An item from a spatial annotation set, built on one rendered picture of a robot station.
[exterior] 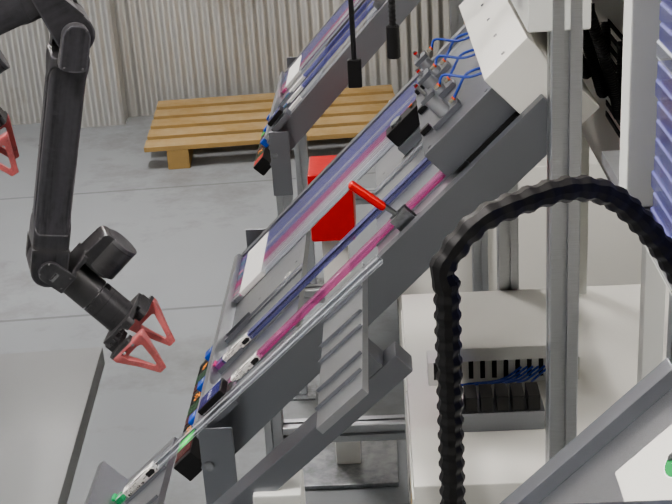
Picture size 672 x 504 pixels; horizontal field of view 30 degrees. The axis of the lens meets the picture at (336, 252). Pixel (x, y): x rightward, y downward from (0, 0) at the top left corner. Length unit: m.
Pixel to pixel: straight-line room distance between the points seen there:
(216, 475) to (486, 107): 0.66
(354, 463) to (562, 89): 1.67
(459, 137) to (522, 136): 0.09
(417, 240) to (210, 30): 4.46
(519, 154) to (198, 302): 2.49
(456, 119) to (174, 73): 4.51
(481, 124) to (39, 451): 0.94
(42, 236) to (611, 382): 0.98
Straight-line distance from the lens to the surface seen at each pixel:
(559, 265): 1.73
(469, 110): 1.73
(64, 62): 1.82
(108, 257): 2.00
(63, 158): 1.91
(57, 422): 2.25
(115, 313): 2.02
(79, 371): 2.41
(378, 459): 3.14
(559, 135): 1.66
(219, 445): 1.85
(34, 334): 4.03
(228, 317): 2.24
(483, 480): 1.94
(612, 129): 1.96
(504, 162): 1.71
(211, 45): 6.15
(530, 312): 2.45
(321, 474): 3.10
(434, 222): 1.73
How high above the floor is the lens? 1.67
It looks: 22 degrees down
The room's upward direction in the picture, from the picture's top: 4 degrees counter-clockwise
